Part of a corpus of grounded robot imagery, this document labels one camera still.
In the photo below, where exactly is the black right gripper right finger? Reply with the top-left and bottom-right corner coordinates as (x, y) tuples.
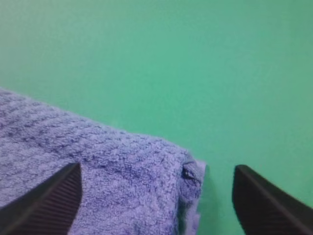
(232, 164), (313, 235)

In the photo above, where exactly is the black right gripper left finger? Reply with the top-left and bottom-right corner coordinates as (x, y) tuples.
(0, 163), (82, 235)

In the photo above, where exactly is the blue waffle-weave towel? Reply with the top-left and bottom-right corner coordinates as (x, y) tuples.
(0, 90), (205, 235)

